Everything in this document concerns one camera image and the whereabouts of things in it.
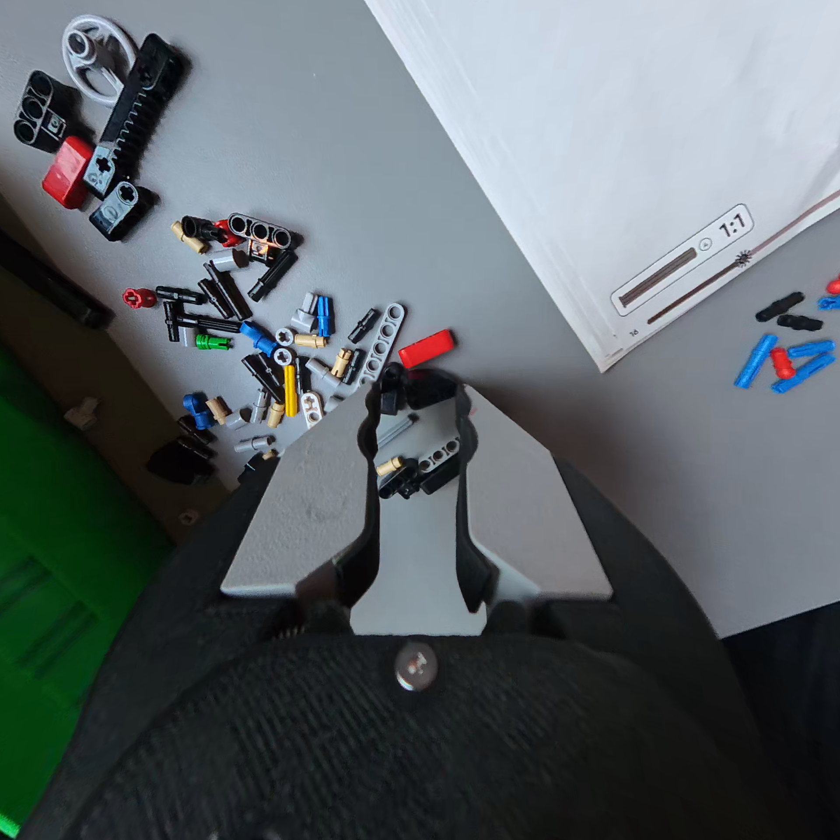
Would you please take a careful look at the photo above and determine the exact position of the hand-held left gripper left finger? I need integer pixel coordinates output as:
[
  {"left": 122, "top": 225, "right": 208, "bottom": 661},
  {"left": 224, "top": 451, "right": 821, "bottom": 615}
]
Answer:
[{"left": 220, "top": 381, "right": 385, "bottom": 610}]

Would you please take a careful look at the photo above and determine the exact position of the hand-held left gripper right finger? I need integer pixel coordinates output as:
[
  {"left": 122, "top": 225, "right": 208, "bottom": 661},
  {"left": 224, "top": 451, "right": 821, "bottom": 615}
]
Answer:
[{"left": 454, "top": 384, "right": 616, "bottom": 614}]

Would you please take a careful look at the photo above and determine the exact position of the pile of small lego pieces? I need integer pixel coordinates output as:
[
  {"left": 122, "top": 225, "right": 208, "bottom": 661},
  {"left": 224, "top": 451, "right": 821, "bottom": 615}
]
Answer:
[{"left": 121, "top": 213, "right": 460, "bottom": 500}]

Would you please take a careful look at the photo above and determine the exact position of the cluster of small lego pins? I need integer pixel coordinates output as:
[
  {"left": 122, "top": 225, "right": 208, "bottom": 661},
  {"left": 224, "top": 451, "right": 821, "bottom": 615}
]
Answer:
[{"left": 734, "top": 276, "right": 840, "bottom": 395}]

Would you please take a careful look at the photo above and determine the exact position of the red curved lego slope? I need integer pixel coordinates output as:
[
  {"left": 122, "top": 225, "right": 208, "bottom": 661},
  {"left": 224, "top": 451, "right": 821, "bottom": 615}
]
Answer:
[{"left": 398, "top": 329, "right": 455, "bottom": 370}]

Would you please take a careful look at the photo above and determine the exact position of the light grey long lego liftarm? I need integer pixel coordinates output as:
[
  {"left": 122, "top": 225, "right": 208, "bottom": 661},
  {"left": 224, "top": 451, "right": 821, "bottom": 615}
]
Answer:
[{"left": 357, "top": 303, "right": 406, "bottom": 385}]

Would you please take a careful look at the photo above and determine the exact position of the dark two hole lego liftarm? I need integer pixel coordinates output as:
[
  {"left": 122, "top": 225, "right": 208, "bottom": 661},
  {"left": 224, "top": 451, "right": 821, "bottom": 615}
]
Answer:
[{"left": 88, "top": 182, "right": 155, "bottom": 242}]

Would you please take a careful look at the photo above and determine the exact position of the white lego instruction booklet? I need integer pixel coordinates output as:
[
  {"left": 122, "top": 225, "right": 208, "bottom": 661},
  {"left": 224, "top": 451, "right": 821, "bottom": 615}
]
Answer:
[{"left": 364, "top": 0, "right": 840, "bottom": 374}]

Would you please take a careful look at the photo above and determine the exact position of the red lego brick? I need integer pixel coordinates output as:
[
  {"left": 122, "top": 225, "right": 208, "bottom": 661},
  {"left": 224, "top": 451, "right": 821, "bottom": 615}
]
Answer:
[{"left": 42, "top": 136, "right": 94, "bottom": 210}]

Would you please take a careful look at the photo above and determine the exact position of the black lego gear rack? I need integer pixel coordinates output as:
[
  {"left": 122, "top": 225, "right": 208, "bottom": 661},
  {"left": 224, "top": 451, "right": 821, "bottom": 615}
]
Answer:
[{"left": 84, "top": 34, "right": 191, "bottom": 201}]

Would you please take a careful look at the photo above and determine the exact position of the black three hole lego connector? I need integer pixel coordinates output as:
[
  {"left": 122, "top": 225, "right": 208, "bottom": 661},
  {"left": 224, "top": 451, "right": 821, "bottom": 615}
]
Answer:
[{"left": 13, "top": 70, "right": 83, "bottom": 153}]

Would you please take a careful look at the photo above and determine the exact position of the light grey lego steering wheel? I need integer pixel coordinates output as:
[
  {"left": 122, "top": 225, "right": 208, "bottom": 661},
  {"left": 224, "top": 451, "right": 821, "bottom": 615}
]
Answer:
[{"left": 62, "top": 14, "right": 137, "bottom": 109}]

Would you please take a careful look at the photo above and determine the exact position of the green plastic bin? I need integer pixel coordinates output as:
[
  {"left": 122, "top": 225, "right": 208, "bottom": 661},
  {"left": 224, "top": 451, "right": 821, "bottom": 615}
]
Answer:
[{"left": 0, "top": 341, "right": 175, "bottom": 837}]

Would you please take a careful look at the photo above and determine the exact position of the black bar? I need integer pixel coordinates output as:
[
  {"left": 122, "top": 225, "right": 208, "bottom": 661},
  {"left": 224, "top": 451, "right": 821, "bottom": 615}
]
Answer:
[{"left": 0, "top": 226, "right": 114, "bottom": 329}]

